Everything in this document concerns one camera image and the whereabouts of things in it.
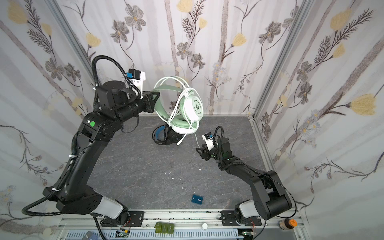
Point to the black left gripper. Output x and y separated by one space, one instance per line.
148 102

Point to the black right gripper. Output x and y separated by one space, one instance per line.
205 151

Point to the mint green headphones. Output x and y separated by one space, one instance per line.
188 111

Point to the black blue headphones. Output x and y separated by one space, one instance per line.
164 135

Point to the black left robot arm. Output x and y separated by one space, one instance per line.
115 102

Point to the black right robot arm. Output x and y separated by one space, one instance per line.
269 197

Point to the small blue block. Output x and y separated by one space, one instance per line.
197 199

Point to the white round cap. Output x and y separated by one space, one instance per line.
204 226

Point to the green terminal block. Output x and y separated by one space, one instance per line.
164 228

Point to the orange emergency stop button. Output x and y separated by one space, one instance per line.
288 224

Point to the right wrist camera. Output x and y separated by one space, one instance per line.
208 138

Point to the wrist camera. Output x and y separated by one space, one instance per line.
208 138
137 79

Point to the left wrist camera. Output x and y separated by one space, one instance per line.
137 79

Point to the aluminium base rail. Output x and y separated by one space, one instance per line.
188 226

